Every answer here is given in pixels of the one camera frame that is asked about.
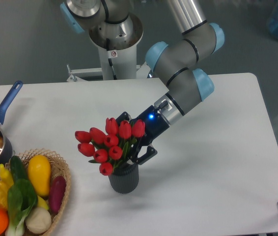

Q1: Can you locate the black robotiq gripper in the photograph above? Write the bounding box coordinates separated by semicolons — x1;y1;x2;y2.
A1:
115;105;169;165

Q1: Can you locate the red tulip bouquet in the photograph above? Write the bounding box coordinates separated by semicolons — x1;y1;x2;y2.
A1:
75;118;145;176

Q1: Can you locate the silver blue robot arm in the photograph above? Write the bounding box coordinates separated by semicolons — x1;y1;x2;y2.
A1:
60;0;224;168

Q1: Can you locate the dark grey ribbed vase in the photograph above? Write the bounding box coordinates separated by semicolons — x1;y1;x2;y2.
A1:
109;164;139;194

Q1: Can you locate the purple eggplant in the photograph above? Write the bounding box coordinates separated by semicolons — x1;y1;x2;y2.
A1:
49;176;66;213

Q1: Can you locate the yellow squash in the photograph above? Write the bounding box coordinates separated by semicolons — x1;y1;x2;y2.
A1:
28;155;51;198

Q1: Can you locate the green cucumber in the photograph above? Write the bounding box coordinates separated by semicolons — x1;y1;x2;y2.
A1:
9;155;28;182

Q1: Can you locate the beige garlic bulb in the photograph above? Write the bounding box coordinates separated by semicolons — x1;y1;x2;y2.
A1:
26;207;52;234

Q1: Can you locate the green bok choy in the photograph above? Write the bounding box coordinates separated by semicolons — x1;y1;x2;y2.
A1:
5;179;38;236

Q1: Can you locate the black cable on pedestal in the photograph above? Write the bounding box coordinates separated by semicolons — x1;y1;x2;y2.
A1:
106;38;117;80

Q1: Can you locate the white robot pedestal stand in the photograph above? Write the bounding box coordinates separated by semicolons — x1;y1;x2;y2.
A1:
67;13;152;82

